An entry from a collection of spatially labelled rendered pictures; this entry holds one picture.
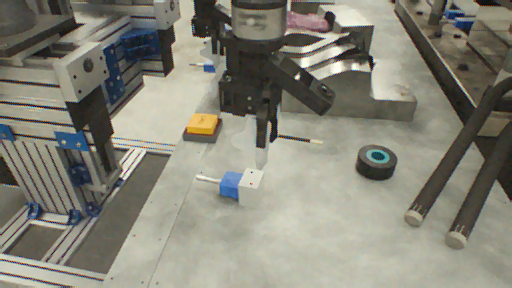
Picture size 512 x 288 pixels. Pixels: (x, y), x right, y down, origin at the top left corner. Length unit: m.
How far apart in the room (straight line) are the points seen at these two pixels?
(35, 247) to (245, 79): 1.22
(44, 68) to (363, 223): 0.73
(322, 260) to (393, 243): 0.13
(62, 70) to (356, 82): 0.67
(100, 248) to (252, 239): 0.92
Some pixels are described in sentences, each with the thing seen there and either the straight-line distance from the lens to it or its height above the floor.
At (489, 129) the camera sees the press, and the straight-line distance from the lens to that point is 1.16.
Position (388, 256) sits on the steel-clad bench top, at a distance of 0.64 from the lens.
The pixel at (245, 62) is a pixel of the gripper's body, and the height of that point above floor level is 1.09.
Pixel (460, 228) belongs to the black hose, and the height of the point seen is 0.83.
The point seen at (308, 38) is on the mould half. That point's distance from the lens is 1.24.
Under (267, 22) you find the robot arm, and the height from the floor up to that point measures 1.15.
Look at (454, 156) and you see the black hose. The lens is 0.78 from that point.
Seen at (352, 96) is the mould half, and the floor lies 0.86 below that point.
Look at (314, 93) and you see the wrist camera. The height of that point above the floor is 1.06.
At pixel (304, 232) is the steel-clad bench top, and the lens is 0.64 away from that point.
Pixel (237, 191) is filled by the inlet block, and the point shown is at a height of 0.83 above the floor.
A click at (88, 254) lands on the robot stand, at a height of 0.21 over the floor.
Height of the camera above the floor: 1.29
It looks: 37 degrees down
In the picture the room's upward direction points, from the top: straight up
